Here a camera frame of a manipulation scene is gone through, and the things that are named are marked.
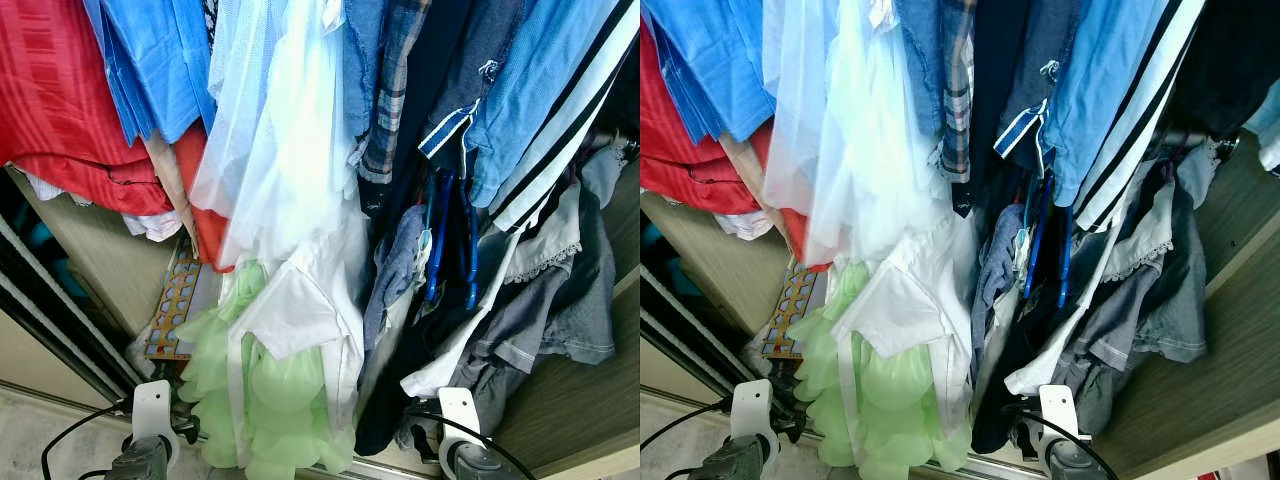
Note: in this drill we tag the light blue black-striped shirt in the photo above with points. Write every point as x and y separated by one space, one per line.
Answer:
540 90
1110 90

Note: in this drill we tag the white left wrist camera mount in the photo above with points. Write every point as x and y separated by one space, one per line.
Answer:
152 405
750 405

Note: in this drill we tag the brown perforated hanger organizer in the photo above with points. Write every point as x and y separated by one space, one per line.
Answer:
172 310
790 315

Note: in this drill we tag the white short-sleeved shirt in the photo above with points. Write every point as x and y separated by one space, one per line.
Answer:
900 310
300 300

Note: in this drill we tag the blue denim shirt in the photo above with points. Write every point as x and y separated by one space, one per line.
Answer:
362 60
915 60

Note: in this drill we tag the small grey-blue garment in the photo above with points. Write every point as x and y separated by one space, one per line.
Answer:
995 270
395 270

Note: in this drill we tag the metal clothes rail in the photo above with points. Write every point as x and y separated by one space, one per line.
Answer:
615 140
1190 140

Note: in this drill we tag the beige garment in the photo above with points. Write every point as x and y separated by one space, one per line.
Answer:
750 180
175 190

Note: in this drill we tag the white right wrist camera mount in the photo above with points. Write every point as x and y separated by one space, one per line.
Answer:
460 410
1058 410

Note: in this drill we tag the bright blue shirt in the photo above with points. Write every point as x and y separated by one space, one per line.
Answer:
150 60
710 60

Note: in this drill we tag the white sheer garment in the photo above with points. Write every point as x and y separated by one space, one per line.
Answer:
870 130
290 120

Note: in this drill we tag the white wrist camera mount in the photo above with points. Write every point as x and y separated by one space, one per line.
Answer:
152 405
460 410
1058 410
750 405

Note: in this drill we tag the white lace-trimmed garment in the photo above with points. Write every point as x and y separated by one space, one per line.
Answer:
545 250
1140 245

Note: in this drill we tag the dark blue striped-cuff shirt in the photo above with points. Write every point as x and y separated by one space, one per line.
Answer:
480 50
1050 50

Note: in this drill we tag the light green tulle dress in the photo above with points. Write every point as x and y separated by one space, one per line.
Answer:
285 400
895 400

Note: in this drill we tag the plaid shirt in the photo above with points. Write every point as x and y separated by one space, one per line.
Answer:
392 110
957 110

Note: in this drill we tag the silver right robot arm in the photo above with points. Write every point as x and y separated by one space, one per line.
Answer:
1072 462
480 465

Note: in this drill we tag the dark navy garment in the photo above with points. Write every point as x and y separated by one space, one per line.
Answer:
400 400
1000 400

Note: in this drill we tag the red garment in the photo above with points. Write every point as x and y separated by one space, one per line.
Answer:
670 120
50 90

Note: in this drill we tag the grey garment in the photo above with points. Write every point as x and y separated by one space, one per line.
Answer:
1130 320
540 320

